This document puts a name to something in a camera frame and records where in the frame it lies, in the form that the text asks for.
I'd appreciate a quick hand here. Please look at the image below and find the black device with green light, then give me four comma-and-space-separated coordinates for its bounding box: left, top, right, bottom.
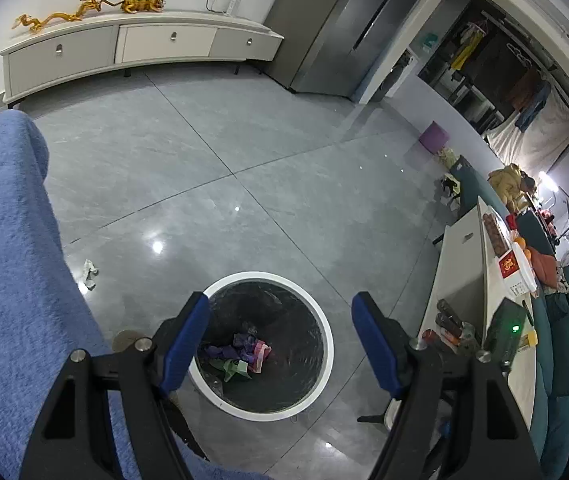
483, 297, 533, 362

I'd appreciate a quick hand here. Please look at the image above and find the red gift box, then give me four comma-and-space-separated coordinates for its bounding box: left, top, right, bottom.
497, 252, 523, 279

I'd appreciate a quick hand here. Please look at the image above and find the hanging yellow garment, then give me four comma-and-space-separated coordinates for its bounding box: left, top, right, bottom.
451, 30, 480, 71

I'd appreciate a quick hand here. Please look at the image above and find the crumpled white tissue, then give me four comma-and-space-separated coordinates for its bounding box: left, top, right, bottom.
80, 259, 101, 290

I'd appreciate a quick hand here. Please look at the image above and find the golden tiger figurine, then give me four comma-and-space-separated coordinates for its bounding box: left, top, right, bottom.
120, 0, 168, 15

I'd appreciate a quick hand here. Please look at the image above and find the white trash bin black liner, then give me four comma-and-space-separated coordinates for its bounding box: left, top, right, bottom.
188, 270, 335, 422

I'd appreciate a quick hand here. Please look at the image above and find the grey refrigerator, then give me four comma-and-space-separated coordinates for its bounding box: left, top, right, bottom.
263, 0, 434, 101

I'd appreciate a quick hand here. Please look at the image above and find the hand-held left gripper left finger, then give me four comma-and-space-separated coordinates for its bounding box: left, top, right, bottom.
19, 291, 211, 480

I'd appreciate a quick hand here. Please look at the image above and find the hanging white sheet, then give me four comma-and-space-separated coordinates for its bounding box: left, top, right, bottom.
485, 85, 569, 177

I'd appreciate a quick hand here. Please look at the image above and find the hanging blue garment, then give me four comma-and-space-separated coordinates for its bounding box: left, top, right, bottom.
515, 80, 551, 131

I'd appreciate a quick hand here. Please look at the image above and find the yellow jacket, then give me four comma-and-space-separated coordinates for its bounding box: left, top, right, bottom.
488, 163, 536, 211

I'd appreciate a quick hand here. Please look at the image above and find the purple bucket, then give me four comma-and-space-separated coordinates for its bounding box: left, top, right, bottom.
419, 121, 449, 155

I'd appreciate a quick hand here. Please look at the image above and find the teal sofa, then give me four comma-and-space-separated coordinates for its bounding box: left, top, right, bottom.
517, 210, 569, 480

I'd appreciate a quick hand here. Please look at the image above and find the orange cushion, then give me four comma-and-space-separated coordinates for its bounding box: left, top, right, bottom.
529, 250, 558, 286

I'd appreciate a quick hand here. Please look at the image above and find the golden dragon figurine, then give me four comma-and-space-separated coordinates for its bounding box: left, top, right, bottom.
13, 0, 116, 35

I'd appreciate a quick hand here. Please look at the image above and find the purple crumpled wrapper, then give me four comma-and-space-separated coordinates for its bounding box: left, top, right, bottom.
203, 332, 265, 367

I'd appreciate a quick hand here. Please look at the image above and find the green crumpled paper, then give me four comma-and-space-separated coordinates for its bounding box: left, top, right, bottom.
222, 359, 253, 382

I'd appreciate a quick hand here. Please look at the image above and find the pink crumpled wrapper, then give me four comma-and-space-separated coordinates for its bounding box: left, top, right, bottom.
249, 340, 272, 374

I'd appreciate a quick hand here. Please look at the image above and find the white coffee table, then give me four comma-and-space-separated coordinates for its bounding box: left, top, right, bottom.
417, 195, 540, 436

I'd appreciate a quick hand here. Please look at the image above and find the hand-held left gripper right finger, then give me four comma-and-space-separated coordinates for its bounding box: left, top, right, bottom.
351, 291, 545, 480

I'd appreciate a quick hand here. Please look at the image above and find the white TV cabinet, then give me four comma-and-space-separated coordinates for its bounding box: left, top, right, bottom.
0, 9, 285, 110

